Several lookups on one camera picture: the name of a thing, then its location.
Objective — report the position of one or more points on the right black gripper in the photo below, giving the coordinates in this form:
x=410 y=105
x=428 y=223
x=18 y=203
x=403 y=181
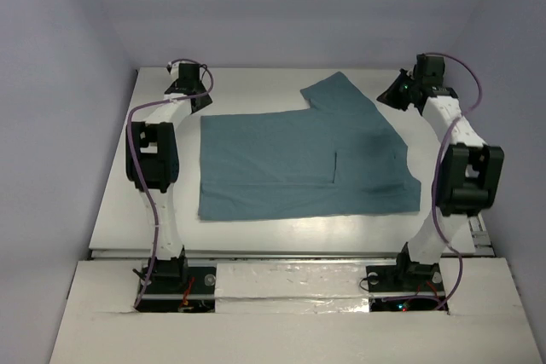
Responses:
x=391 y=95

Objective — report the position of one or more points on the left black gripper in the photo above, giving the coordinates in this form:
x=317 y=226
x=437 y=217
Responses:
x=194 y=98

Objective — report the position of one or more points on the teal t shirt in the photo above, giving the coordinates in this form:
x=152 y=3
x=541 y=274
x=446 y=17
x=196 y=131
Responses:
x=339 y=156

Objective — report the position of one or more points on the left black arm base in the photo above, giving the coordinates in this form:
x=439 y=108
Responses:
x=176 y=286

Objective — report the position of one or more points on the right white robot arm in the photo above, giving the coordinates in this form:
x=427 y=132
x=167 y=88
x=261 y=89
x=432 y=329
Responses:
x=465 y=179

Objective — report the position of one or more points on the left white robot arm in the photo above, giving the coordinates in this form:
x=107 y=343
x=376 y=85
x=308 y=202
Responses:
x=152 y=164

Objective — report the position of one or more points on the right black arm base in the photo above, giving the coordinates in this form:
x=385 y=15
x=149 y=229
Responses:
x=405 y=282

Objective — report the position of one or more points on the aluminium right side rail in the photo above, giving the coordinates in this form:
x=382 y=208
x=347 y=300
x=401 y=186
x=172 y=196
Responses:
x=481 y=239

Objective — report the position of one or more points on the aluminium rail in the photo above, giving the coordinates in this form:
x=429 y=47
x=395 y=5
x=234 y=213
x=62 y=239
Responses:
x=481 y=239
x=138 y=254

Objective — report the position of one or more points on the aluminium front rail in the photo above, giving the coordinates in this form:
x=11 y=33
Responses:
x=138 y=254

